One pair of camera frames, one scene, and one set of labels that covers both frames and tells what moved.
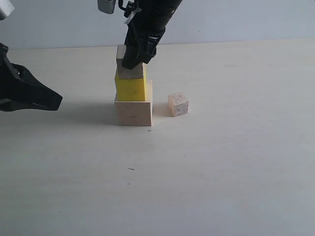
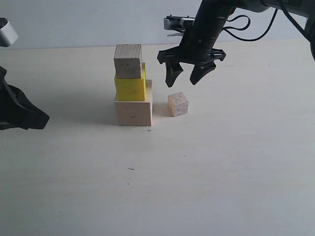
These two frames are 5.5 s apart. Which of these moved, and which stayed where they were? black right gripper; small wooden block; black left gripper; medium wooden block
Moved: black right gripper; black left gripper
Stayed: medium wooden block; small wooden block
